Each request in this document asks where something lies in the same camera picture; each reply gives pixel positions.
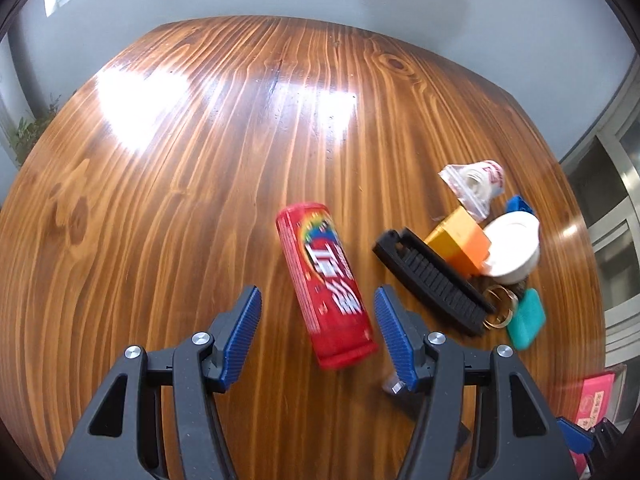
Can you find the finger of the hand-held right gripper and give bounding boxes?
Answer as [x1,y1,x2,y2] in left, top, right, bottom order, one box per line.
[556,416,595,456]
[590,420,632,480]

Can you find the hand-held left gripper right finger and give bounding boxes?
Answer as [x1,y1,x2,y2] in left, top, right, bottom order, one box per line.
[372,285,581,480]

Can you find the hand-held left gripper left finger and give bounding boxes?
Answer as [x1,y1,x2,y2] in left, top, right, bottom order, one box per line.
[54,285,263,480]

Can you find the pink cardboard box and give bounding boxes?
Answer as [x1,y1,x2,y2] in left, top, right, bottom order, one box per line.
[567,370,623,471]

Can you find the red printed can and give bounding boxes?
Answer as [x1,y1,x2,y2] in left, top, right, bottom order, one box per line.
[276,202,379,372]

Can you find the bagged white tape roll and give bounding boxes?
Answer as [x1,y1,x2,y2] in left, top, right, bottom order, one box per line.
[439,159,506,221]

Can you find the blue toy block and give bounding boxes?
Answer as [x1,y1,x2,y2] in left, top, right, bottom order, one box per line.
[505,195,534,217]

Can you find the black brush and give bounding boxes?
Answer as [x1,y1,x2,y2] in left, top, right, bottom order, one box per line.
[372,227,496,337]

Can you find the amber clear tape roll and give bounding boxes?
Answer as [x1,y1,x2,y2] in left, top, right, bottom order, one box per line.
[482,285,517,329]

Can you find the orange small box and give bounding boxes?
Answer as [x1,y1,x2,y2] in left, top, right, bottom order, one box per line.
[425,207,493,276]

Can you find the teal soap box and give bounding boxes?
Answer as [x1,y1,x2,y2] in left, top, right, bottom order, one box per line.
[506,287,547,350]

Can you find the white round bowl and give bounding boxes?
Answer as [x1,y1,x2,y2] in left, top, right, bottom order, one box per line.
[482,210,542,283]

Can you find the wooden desk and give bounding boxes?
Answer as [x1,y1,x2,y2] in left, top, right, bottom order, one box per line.
[0,15,608,480]

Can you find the grey shelf cabinet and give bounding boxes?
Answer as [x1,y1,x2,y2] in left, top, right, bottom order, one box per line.
[560,55,640,376]

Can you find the green potted plant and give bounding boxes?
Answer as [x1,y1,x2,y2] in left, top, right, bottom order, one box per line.
[7,92,63,161]

